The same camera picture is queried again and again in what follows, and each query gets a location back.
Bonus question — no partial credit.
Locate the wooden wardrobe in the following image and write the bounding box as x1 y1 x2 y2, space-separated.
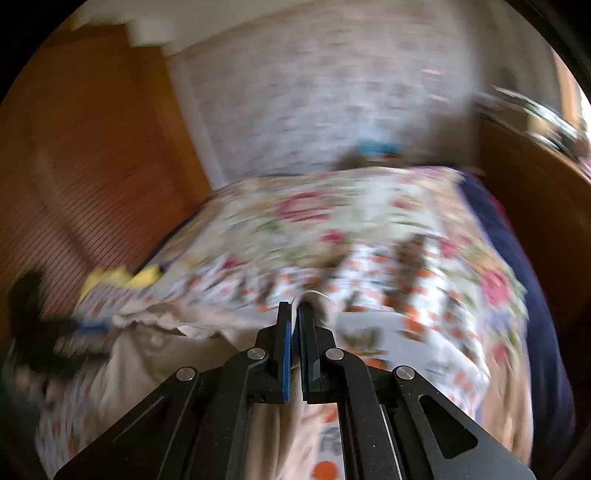
0 23 227 324

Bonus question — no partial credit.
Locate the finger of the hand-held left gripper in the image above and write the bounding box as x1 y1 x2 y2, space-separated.
44 318 115 363

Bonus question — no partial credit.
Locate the beige printed t-shirt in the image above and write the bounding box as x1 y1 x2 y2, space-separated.
88 291 534 480

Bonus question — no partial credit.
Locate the blue plastic bag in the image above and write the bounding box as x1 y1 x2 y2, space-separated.
355 141 402 158

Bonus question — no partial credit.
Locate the navy blue bedding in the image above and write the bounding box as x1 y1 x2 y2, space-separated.
457 168 578 472

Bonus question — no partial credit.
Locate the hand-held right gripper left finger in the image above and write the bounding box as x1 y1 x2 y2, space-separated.
53 301 293 480

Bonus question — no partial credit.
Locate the long wooden cabinet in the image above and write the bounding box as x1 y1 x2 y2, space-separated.
475 111 591 333

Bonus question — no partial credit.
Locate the brown patterned small cloth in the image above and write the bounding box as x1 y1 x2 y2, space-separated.
394 233 432 282

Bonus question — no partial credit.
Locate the yellow plush toy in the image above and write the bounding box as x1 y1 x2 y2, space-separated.
78 265 162 301

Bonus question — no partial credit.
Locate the floral quilt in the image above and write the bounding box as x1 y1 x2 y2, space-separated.
152 166 529 370

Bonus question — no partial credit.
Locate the orange fruit print bedsheet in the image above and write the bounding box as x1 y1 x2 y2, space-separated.
37 240 490 480

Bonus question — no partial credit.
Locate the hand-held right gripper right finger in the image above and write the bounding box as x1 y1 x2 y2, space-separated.
298 304 536 480

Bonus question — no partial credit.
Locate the circle patterned wall cloth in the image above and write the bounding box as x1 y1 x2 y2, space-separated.
171 28 481 190

